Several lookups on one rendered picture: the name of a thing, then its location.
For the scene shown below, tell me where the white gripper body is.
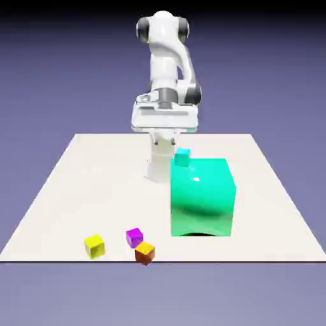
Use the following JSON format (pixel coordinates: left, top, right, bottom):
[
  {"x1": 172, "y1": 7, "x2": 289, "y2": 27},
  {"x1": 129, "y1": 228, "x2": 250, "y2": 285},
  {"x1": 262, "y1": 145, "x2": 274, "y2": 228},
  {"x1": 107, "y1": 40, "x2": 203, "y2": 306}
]
[{"x1": 131, "y1": 101, "x2": 199, "y2": 134}]

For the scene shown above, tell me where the small cyan cube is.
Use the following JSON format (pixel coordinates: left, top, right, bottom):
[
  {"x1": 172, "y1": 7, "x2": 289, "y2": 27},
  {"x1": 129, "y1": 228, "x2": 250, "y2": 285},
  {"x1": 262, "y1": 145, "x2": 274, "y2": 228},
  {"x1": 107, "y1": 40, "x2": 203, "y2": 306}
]
[{"x1": 174, "y1": 147, "x2": 191, "y2": 168}]

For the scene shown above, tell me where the small purple cube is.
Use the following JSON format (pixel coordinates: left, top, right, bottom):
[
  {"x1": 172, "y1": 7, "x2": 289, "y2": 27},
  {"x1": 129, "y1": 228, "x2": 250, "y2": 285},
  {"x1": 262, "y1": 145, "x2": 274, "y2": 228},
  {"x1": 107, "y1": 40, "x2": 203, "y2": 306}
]
[{"x1": 125, "y1": 227, "x2": 145, "y2": 250}]

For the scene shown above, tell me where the small orange cube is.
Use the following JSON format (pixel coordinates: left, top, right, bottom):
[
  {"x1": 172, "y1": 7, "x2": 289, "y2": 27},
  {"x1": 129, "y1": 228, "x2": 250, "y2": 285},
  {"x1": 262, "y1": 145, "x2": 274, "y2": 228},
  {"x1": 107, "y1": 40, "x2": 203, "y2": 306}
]
[{"x1": 134, "y1": 241, "x2": 156, "y2": 266}]

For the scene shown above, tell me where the small yellow cube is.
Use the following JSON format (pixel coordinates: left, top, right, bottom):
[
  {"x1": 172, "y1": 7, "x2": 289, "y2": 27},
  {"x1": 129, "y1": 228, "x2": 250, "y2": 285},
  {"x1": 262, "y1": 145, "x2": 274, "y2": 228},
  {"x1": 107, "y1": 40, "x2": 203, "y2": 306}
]
[{"x1": 83, "y1": 234, "x2": 106, "y2": 260}]

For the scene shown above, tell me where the large green box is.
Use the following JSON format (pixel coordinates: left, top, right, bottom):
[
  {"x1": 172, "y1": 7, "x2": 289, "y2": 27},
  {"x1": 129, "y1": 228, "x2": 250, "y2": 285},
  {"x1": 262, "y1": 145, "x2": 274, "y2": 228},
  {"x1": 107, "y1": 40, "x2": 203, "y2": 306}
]
[{"x1": 169, "y1": 157, "x2": 237, "y2": 238}]

